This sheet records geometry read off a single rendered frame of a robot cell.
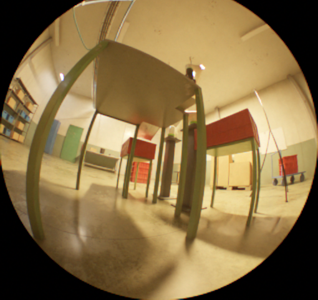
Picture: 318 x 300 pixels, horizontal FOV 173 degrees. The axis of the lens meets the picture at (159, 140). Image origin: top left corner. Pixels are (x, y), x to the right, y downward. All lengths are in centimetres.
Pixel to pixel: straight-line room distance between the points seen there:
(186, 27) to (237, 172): 437
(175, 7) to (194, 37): 120
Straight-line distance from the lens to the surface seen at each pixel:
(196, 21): 392
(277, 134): 514
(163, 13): 388
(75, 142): 661
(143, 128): 141
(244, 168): 296
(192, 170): 113
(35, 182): 41
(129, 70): 75
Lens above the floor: 34
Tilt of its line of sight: 18 degrees up
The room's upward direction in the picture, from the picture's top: 7 degrees clockwise
